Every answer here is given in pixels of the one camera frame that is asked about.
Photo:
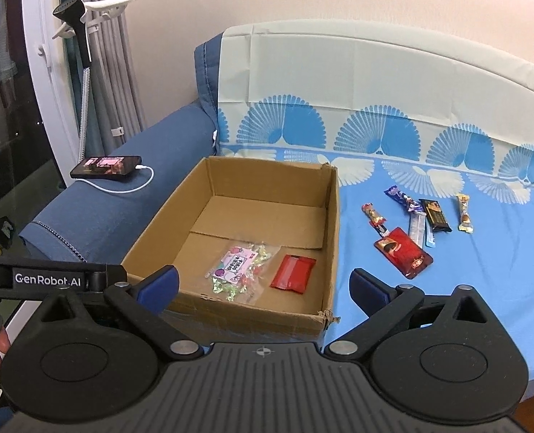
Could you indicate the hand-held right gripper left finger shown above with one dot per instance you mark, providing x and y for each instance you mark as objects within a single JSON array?
[{"x": 161, "y": 286}]

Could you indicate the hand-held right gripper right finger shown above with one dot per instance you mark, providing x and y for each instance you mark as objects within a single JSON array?
[{"x": 366, "y": 289}]

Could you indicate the large red snack packet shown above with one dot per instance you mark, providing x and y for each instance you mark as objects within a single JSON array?
[{"x": 404, "y": 252}]

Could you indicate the red brown snack stick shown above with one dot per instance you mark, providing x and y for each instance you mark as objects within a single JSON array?
[{"x": 373, "y": 216}]

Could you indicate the white stick packet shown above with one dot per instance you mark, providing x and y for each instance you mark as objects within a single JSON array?
[{"x": 416, "y": 230}]

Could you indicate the light blue stick packet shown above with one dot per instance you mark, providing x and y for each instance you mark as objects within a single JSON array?
[{"x": 430, "y": 237}]

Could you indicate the purple snack packet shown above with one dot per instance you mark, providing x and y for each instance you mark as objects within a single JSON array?
[{"x": 400, "y": 198}]

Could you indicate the black chocolate bar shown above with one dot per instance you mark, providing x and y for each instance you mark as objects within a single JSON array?
[{"x": 436, "y": 216}]

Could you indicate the brown cardboard box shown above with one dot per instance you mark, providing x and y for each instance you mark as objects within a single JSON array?
[{"x": 249, "y": 216}]

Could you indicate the gold snack bar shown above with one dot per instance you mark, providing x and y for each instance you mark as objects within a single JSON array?
[{"x": 464, "y": 214}]

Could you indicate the plain red snack packet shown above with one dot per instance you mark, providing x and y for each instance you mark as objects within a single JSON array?
[{"x": 293, "y": 273}]

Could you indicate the clear bag of candies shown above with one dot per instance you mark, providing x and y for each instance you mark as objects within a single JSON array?
[{"x": 237, "y": 268}]

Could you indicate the black smartphone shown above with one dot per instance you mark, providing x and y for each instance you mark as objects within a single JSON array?
[{"x": 107, "y": 167}]

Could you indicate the steamer stand pole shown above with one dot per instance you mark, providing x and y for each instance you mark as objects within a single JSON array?
[{"x": 85, "y": 112}]

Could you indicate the blue fan-print sheet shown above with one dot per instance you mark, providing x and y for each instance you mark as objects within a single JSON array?
[{"x": 384, "y": 99}]

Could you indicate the black garment steamer head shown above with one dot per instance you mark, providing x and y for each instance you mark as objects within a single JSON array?
[{"x": 80, "y": 27}]

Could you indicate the white steamer hanger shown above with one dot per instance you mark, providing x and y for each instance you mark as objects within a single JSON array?
[{"x": 113, "y": 3}]

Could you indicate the white door frame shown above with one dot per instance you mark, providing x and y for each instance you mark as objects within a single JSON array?
[{"x": 46, "y": 54}]

